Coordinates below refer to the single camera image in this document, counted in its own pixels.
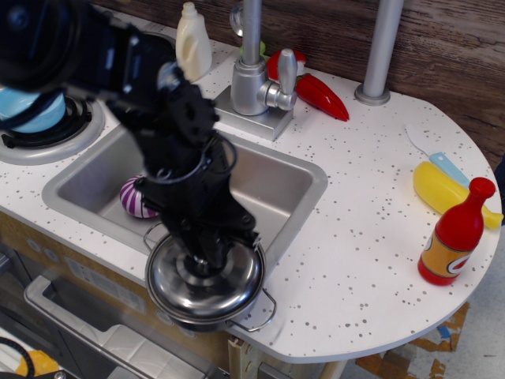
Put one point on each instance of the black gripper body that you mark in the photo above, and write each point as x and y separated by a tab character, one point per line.
202	202

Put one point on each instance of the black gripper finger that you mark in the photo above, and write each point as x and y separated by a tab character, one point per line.
190	242
217	250

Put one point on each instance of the steel pot lid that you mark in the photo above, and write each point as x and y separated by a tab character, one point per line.
190	289

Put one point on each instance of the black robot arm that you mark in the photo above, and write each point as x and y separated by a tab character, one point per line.
53	47

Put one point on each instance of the purple striped toy onion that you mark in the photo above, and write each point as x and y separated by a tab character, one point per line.
132	200

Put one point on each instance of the metal sink basin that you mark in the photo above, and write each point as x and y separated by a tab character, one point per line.
280	191

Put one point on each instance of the silver toy faucet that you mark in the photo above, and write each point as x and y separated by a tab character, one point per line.
254	103

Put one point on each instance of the front left stove burner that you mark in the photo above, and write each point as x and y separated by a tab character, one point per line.
81	124

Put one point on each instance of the cream toy detergent bottle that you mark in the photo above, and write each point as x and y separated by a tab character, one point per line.
193	46

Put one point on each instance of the red white toy mushroom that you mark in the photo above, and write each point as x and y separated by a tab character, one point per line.
273	61

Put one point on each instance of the red toy chili pepper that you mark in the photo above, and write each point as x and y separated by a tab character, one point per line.
316	93

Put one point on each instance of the yellow object on floor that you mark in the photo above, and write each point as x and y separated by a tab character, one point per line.
43	364

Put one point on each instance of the grey support pole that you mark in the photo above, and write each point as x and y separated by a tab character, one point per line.
373	91

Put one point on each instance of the blue toy bowl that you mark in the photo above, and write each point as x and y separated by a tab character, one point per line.
14	103

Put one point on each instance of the blue white toy knife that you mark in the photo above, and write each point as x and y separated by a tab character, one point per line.
419	139

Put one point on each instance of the yellow toy banana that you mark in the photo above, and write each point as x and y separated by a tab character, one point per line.
437	189

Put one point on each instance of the red toy ketchup bottle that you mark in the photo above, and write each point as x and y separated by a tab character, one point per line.
455	237

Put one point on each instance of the steel pot with handles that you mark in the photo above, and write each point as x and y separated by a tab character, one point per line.
251	319

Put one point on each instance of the oven door with handle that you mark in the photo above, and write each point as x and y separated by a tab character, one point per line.
107	342

